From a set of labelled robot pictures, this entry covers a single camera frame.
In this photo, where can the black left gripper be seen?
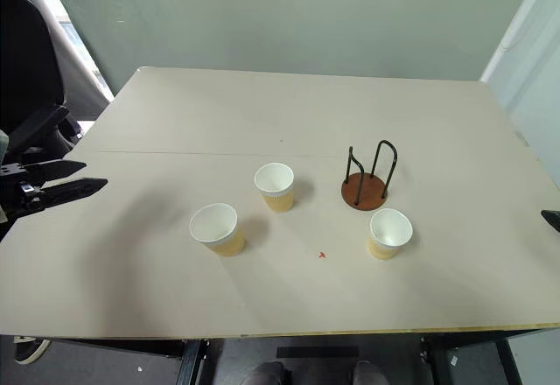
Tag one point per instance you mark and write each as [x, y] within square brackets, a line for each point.
[17, 186]

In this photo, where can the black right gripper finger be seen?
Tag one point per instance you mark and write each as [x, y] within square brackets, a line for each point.
[552, 219]

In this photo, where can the yellow ribbed paper cup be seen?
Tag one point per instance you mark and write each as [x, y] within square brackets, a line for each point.
[276, 192]
[219, 234]
[387, 236]

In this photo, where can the black office chair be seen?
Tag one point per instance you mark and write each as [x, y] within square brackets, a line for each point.
[30, 74]

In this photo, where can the black and white shoe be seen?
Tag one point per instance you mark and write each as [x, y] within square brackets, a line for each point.
[30, 350]

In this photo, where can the black metal table leg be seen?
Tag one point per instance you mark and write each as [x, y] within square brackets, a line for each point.
[433, 361]
[190, 361]

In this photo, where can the black tape strip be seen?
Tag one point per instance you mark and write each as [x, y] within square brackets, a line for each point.
[317, 352]

